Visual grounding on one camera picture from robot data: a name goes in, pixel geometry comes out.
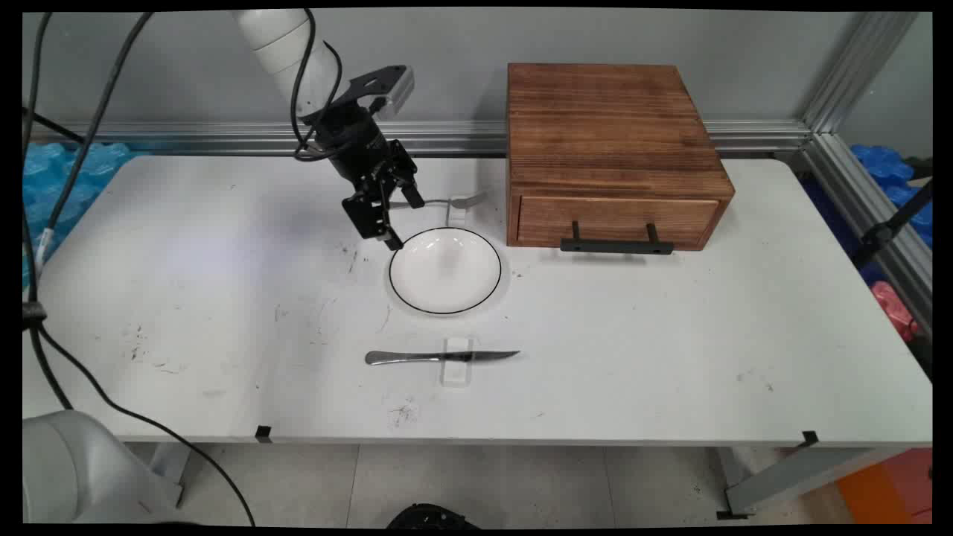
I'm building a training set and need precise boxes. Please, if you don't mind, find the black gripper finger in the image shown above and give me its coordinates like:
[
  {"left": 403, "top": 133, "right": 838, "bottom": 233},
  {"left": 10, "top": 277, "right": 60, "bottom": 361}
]
[
  {"left": 387, "top": 167, "right": 425, "bottom": 210},
  {"left": 342, "top": 179, "right": 404, "bottom": 251}
]

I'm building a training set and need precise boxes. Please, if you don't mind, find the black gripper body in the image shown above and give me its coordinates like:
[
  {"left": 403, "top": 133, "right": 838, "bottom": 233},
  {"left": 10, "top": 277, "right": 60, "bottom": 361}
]
[{"left": 316, "top": 104, "right": 418, "bottom": 188}]

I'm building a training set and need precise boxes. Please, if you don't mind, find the white plate with black rim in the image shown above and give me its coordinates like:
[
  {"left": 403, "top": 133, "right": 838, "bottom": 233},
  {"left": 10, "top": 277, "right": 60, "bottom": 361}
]
[{"left": 388, "top": 227, "right": 503, "bottom": 316}]

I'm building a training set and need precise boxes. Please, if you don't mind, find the silver table knife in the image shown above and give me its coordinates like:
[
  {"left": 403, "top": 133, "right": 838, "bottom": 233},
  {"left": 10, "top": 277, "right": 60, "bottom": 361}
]
[{"left": 365, "top": 350, "right": 520, "bottom": 366}]

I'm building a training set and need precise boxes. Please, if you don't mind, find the brown wooden drawer cabinet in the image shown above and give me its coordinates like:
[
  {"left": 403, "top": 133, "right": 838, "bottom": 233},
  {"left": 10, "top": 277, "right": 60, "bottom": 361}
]
[{"left": 506, "top": 63, "right": 736, "bottom": 252}]

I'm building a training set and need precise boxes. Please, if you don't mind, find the blue bubble wrap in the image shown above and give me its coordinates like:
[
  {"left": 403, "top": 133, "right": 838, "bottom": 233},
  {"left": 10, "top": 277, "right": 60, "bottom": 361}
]
[
  {"left": 849, "top": 144, "right": 933, "bottom": 250},
  {"left": 22, "top": 141, "right": 138, "bottom": 287}
]

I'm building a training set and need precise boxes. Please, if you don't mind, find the black tripod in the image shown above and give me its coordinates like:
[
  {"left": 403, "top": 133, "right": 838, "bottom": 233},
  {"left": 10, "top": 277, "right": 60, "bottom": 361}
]
[
  {"left": 852, "top": 156, "right": 933, "bottom": 269},
  {"left": 22, "top": 106, "right": 86, "bottom": 144}
]

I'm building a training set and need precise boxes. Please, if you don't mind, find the black round object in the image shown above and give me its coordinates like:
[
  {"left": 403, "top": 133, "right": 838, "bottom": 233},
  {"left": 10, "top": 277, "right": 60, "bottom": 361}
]
[{"left": 387, "top": 504, "right": 481, "bottom": 529}]

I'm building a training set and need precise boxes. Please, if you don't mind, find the grey metal table leg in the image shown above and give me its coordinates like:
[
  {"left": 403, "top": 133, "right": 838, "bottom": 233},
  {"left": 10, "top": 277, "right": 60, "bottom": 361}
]
[
  {"left": 149, "top": 443, "right": 191, "bottom": 507},
  {"left": 718, "top": 447, "right": 905, "bottom": 520}
]

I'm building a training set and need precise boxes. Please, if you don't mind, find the pink plastic bag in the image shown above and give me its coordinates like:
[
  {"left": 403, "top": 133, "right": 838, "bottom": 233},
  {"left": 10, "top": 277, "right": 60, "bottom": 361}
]
[{"left": 871, "top": 281, "right": 920, "bottom": 343}]

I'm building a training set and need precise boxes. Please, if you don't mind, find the orange box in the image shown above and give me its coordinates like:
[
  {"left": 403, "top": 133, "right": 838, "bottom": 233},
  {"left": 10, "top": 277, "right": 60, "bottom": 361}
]
[{"left": 838, "top": 447, "right": 933, "bottom": 526}]

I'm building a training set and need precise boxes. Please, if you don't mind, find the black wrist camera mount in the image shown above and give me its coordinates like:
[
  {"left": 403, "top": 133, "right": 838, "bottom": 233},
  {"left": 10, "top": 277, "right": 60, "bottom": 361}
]
[{"left": 328, "top": 66, "right": 415, "bottom": 120}]

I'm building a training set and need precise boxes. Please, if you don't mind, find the horizontal aluminium frame rail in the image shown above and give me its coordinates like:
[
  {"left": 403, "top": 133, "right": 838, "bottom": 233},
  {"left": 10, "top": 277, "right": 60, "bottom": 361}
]
[{"left": 30, "top": 119, "right": 812, "bottom": 157}]

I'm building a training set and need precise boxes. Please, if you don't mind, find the black cable with white label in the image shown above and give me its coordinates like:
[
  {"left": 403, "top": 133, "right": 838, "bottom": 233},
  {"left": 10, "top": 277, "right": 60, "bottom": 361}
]
[{"left": 22, "top": 11, "right": 258, "bottom": 526}]

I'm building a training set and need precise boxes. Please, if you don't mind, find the upright aluminium frame post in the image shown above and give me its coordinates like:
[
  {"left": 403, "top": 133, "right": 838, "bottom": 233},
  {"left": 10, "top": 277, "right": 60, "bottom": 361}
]
[{"left": 800, "top": 11, "right": 920, "bottom": 135}]

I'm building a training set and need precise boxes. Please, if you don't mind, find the long aluminium side rail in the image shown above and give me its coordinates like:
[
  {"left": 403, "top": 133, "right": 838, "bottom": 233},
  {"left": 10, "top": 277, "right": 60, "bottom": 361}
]
[{"left": 800, "top": 134, "right": 933, "bottom": 336}]

